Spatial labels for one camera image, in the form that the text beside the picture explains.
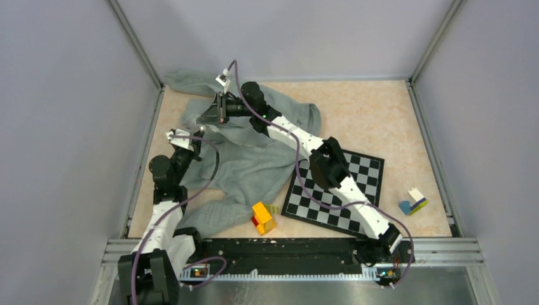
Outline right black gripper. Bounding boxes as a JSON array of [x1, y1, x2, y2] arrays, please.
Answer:
[[196, 94, 252, 127]]

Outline grey zip jacket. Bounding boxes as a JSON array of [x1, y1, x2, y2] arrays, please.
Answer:
[[164, 69, 322, 238]]

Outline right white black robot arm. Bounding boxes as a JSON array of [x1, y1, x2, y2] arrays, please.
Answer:
[[196, 82, 403, 262]]

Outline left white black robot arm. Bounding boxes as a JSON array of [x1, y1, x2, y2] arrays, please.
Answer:
[[117, 134, 204, 304]]

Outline yellow red toy block stack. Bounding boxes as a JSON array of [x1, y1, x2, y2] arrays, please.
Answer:
[[251, 201, 280, 236]]

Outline black white checkerboard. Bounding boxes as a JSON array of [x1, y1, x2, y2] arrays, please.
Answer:
[[280, 150, 385, 237]]

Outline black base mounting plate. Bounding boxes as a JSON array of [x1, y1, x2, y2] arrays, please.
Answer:
[[188, 238, 415, 275]]

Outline blue white green toy blocks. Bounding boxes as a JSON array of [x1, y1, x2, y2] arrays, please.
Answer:
[[399, 187, 429, 216]]

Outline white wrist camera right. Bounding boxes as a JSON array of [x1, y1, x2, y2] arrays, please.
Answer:
[[215, 69, 231, 93]]

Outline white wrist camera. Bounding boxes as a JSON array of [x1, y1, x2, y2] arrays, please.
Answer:
[[215, 69, 231, 93], [165, 128, 205, 151]]

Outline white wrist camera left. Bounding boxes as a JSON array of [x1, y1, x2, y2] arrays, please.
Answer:
[[165, 128, 205, 151]]

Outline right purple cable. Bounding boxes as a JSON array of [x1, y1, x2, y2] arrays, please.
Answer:
[[227, 59, 416, 290]]

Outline purple cable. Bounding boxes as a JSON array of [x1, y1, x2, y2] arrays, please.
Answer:
[[130, 134, 228, 305], [227, 59, 416, 290]]

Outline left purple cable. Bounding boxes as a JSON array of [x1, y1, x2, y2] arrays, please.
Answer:
[[130, 134, 228, 305]]

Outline aluminium front frame rail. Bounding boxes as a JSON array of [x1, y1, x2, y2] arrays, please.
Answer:
[[102, 237, 491, 304]]

